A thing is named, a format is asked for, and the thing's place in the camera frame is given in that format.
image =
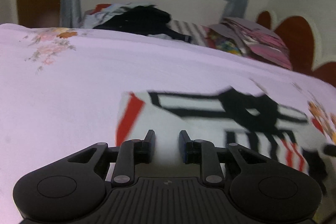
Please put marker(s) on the colourful floral cloth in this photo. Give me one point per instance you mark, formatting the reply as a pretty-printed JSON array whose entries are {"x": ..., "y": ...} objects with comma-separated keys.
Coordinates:
[{"x": 221, "y": 43}]

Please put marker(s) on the grey striped cloth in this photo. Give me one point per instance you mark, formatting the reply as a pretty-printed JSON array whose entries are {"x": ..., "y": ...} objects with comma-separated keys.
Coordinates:
[{"x": 197, "y": 32}]

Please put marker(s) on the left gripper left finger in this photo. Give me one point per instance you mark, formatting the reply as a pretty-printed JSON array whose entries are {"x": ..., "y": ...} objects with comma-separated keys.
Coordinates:
[{"x": 131, "y": 153}]

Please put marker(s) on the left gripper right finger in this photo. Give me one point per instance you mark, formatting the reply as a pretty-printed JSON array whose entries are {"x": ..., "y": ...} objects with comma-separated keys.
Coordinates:
[{"x": 204, "y": 154}]

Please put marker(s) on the pink floral bed sheet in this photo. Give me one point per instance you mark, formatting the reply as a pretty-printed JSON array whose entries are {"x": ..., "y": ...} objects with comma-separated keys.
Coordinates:
[{"x": 63, "y": 90}]

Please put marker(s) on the black garment pile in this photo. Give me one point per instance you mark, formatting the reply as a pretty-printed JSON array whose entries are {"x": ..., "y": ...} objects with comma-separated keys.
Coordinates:
[{"x": 143, "y": 20}]

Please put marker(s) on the striped knit sweater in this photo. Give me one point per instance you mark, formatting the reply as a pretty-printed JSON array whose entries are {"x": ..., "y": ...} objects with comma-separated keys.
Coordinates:
[{"x": 280, "y": 131}]

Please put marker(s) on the folded pink grey bedding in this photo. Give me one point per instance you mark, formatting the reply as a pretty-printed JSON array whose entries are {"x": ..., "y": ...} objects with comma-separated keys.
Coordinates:
[{"x": 255, "y": 41}]

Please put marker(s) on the red white headboard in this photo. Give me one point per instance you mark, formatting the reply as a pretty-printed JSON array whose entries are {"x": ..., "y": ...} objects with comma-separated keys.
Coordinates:
[{"x": 298, "y": 36}]

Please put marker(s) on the light clothes pile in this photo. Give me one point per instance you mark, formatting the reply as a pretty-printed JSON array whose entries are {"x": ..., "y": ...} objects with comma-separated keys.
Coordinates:
[{"x": 96, "y": 18}]

